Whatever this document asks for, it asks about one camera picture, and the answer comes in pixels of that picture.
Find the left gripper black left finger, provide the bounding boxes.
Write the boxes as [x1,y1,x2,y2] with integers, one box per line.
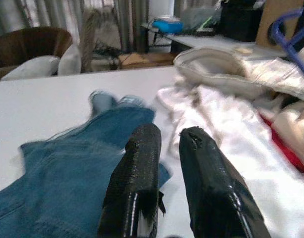
[97,123,165,238]

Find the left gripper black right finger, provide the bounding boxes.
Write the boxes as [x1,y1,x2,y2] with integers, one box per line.
[178,126,272,238]

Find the blue denim jeans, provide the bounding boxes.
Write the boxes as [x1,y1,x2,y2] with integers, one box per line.
[0,90,171,238]

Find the beige trousers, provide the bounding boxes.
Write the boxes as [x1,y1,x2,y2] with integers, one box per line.
[173,47,304,100]

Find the blue-purple plastic hanger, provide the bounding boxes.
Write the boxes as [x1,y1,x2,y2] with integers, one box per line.
[270,6,304,84]

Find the white cloth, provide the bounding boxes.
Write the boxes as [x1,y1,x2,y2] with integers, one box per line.
[154,81,304,238]

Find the red cloth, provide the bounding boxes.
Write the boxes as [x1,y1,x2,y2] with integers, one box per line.
[259,113,304,174]

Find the cream fabric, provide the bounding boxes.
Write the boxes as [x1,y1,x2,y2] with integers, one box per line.
[272,99,304,171]

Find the flat brown cardboard box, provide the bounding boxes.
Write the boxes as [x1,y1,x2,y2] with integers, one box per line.
[118,51,176,69]

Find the light grey pillow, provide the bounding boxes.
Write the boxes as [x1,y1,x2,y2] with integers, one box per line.
[57,43,82,75]
[0,56,61,81]

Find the dried feathery plant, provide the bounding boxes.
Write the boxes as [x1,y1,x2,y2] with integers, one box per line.
[80,9,123,72]

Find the grey side table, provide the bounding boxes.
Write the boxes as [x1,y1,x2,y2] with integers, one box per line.
[141,22,288,58]

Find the bright blue box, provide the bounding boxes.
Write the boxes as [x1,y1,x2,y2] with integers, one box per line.
[152,18,184,35]

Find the black box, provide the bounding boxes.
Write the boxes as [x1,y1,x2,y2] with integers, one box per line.
[220,0,264,42]

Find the brown armchair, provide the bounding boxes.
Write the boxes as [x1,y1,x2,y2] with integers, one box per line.
[0,27,73,81]

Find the upright brown cardboard sheet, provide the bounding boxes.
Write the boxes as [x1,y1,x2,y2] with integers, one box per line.
[255,0,304,48]

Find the grey curtain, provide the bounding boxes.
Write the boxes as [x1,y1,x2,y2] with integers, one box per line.
[0,0,149,53]

